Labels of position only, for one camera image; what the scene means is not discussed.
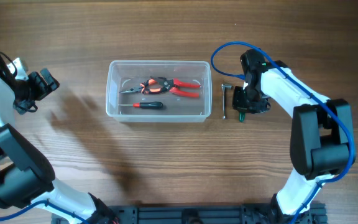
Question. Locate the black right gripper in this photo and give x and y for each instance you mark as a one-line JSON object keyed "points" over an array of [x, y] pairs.
{"points": [[238, 104]]}

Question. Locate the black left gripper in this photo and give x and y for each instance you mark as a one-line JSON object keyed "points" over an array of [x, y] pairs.
{"points": [[42, 88]]}

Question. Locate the green handled screwdriver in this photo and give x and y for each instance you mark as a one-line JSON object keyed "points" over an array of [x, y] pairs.
{"points": [[242, 117]]}

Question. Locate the silver L-shaped socket wrench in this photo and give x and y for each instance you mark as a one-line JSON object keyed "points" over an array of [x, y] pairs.
{"points": [[225, 86]]}

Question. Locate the red handled snips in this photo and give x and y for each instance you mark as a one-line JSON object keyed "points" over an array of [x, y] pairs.
{"points": [[175, 86]]}

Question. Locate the clear plastic container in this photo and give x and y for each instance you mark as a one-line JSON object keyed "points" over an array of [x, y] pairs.
{"points": [[126, 74]]}

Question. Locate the black red handled screwdriver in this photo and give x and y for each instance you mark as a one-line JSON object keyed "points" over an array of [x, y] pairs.
{"points": [[155, 105]]}

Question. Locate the orange black needle-nose pliers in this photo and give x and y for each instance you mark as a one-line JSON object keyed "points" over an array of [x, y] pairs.
{"points": [[145, 88]]}

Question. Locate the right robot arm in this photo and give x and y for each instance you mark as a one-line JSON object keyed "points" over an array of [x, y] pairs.
{"points": [[321, 132]]}

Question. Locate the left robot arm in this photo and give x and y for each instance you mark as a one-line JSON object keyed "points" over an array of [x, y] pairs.
{"points": [[27, 178]]}

